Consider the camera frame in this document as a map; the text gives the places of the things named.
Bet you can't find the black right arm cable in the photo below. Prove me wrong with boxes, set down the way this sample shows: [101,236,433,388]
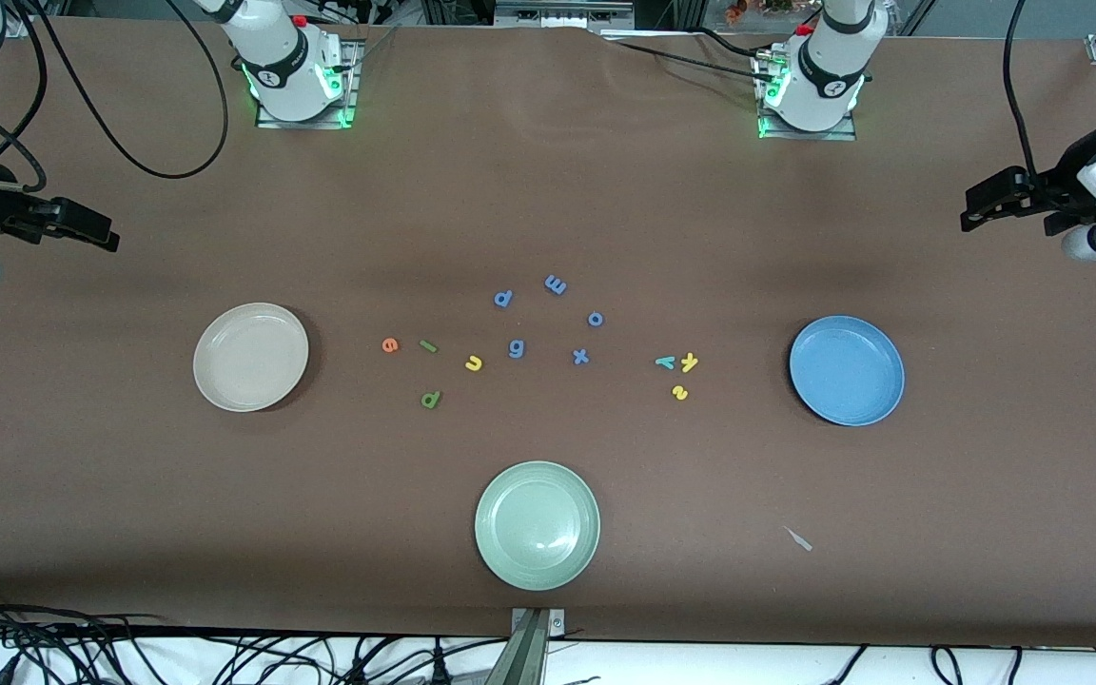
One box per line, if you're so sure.
[0,0,230,193]

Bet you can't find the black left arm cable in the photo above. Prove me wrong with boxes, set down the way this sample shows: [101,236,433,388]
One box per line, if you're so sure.
[1002,0,1044,182]

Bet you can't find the blue plate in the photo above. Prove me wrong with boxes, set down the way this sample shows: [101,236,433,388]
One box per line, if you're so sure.
[789,316,906,427]

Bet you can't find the black floor cable tangle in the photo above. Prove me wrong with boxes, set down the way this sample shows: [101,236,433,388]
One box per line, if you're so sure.
[0,585,511,685]

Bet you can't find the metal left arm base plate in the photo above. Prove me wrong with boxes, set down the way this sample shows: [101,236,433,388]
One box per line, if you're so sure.
[755,52,859,142]

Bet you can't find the beige brown plate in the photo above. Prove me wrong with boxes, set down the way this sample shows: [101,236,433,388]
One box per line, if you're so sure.
[193,303,310,413]

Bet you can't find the brown table cover sheet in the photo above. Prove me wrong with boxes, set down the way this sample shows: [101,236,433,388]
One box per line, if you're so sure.
[0,14,1096,648]

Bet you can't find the pale green plate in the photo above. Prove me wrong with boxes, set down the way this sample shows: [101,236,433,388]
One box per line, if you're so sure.
[474,460,601,592]

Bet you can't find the black base cable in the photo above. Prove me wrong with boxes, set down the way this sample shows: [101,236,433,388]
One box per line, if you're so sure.
[600,33,773,85]

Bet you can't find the silver equipment box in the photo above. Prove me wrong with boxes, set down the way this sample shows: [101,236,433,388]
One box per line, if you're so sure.
[494,0,636,28]

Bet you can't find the metal camera post bracket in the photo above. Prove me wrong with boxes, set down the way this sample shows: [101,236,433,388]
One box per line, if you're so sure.
[508,607,568,685]

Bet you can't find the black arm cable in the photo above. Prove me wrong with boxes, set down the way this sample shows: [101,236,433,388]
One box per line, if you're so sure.
[0,0,230,193]
[1002,0,1044,182]

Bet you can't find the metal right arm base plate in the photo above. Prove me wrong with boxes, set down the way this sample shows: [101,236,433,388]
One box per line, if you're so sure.
[255,38,360,130]

